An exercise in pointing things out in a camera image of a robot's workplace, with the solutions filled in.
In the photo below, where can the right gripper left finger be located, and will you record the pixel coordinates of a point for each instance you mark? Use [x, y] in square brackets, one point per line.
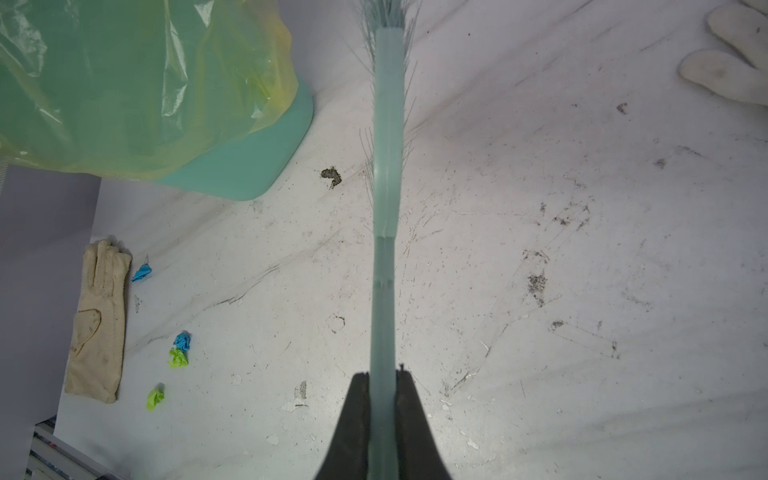
[347, 455]

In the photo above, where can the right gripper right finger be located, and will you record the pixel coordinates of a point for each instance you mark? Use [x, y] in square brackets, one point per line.
[418, 456]

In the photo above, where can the green hand brush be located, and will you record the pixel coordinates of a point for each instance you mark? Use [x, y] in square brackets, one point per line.
[387, 37]

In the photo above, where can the blue green scrap left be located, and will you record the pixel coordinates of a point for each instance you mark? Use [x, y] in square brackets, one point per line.
[179, 352]

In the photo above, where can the small lime scrap far left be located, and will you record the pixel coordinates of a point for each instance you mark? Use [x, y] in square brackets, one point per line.
[155, 398]

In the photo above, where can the beige work glove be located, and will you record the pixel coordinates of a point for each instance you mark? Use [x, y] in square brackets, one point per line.
[96, 354]

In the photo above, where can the tiny blue scrap by glove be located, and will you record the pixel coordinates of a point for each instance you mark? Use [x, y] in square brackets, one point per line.
[141, 273]

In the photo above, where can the green trash bin with bag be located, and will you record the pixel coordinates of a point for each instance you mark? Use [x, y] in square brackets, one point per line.
[197, 95]

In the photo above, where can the white glove yellow cuff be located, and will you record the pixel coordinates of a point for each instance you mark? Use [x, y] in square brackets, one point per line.
[742, 76]

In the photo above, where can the aluminium front rail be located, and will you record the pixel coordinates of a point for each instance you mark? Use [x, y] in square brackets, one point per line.
[52, 458]

